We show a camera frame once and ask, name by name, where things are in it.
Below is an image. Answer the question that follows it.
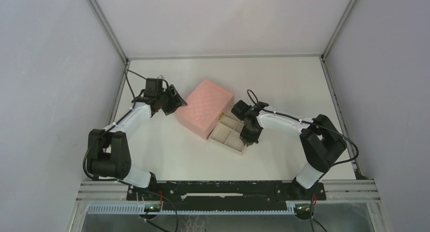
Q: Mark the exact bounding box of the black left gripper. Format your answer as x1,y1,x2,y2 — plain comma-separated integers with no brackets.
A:
158,86,187,117

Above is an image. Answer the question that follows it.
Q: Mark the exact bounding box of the pink jewelry drawer tray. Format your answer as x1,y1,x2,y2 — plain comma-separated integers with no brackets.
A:
208,115,246,156

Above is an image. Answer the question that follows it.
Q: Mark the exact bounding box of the pink jewelry box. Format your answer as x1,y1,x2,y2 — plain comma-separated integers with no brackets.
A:
175,79,234,139

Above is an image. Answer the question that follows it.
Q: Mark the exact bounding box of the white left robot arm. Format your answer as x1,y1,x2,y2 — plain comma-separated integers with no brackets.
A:
83,78,187,200

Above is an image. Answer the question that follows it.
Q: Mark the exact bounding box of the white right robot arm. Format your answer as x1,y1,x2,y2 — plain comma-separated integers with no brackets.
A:
231,100,347,200

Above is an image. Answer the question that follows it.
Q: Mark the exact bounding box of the black left camera cable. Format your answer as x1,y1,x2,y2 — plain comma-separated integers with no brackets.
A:
82,68,149,181

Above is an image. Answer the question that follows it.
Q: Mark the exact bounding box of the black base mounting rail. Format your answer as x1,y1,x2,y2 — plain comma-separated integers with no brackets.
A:
126,180,327,212

